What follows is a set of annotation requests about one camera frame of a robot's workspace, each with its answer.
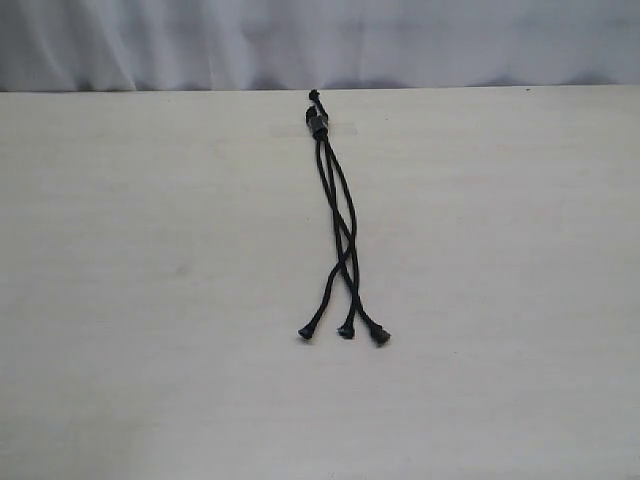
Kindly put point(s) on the white backdrop curtain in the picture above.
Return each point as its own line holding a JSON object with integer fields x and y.
{"x": 63, "y": 46}

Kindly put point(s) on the clear tape strip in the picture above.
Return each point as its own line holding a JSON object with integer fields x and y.
{"x": 302, "y": 130}

